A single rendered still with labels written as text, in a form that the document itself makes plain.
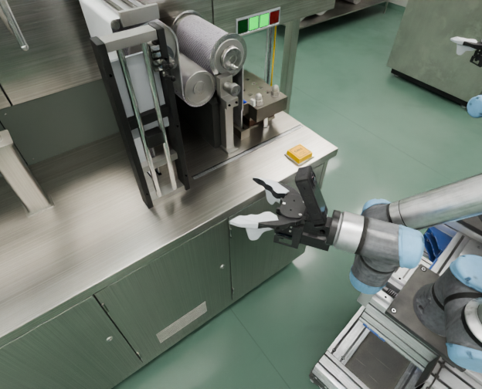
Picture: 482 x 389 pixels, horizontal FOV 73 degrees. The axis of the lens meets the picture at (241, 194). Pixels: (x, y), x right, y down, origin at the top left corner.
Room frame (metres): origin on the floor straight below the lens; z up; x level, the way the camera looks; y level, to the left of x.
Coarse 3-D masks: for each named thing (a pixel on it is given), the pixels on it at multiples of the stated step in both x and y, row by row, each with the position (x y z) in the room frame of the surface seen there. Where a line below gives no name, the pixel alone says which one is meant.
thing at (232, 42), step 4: (176, 32) 1.23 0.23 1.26; (176, 36) 1.23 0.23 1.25; (228, 40) 1.06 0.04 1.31; (232, 40) 1.07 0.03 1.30; (236, 40) 1.08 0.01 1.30; (224, 44) 1.05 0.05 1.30; (228, 44) 1.06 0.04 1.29; (232, 44) 1.07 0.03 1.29; (236, 44) 1.08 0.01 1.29; (240, 44) 1.09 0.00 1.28; (220, 48) 1.04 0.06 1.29; (224, 48) 1.05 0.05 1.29; (240, 48) 1.09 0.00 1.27; (216, 52) 1.03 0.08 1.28; (220, 52) 1.04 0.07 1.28; (216, 56) 1.03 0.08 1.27; (216, 60) 1.03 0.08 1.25; (216, 64) 1.03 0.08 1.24; (220, 64) 1.04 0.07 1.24; (240, 64) 1.09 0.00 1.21; (216, 68) 1.03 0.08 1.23; (220, 68) 1.04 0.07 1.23; (220, 72) 1.04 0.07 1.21; (224, 72) 1.05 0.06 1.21; (232, 72) 1.07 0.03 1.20
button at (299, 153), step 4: (300, 144) 1.02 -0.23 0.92; (292, 148) 0.99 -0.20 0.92; (296, 148) 0.99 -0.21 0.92; (300, 148) 0.99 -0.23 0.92; (304, 148) 0.99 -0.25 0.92; (288, 152) 0.98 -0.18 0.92; (292, 152) 0.97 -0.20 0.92; (296, 152) 0.97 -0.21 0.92; (300, 152) 0.97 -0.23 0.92; (304, 152) 0.97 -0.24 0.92; (308, 152) 0.97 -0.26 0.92; (292, 156) 0.96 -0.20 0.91; (296, 156) 0.95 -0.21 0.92; (300, 156) 0.95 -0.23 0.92; (304, 156) 0.95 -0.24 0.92; (308, 156) 0.96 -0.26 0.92; (296, 160) 0.94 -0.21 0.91; (300, 160) 0.93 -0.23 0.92; (304, 160) 0.95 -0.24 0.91
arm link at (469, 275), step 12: (456, 264) 0.42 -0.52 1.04; (468, 264) 0.41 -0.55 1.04; (480, 264) 0.41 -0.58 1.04; (444, 276) 0.41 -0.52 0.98; (456, 276) 0.39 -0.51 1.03; (468, 276) 0.38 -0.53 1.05; (480, 276) 0.38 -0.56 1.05; (444, 288) 0.38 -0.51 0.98; (456, 288) 0.37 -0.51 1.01; (468, 288) 0.36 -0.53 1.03; (480, 288) 0.35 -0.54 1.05; (444, 300) 0.36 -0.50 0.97
